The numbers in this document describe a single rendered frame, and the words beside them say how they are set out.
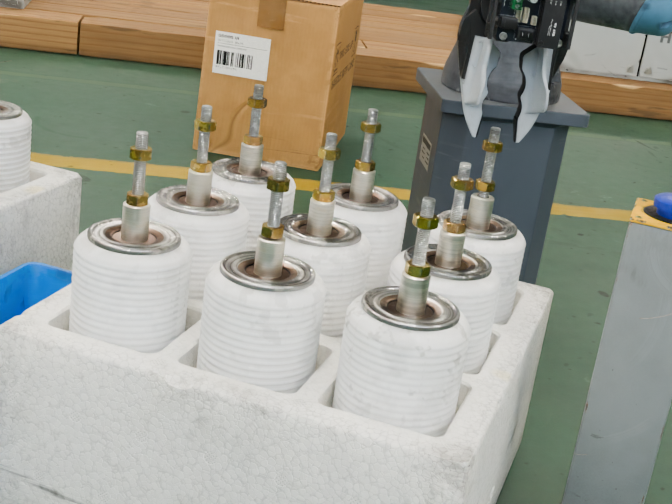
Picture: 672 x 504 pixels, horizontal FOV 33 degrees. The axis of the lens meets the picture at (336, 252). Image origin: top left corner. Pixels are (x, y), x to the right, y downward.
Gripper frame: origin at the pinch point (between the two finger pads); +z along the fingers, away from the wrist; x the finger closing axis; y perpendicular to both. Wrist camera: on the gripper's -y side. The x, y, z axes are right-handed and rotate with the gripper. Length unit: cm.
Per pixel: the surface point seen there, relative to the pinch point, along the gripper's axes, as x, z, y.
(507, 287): 3.1, 14.4, 4.2
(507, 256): 2.4, 11.2, 4.6
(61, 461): -34.2, 27.4, 21.1
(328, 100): -11, 22, -96
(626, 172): 54, 35, -122
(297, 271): -17.1, 9.7, 18.1
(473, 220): -0.7, 9.1, 1.5
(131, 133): -46, 35, -106
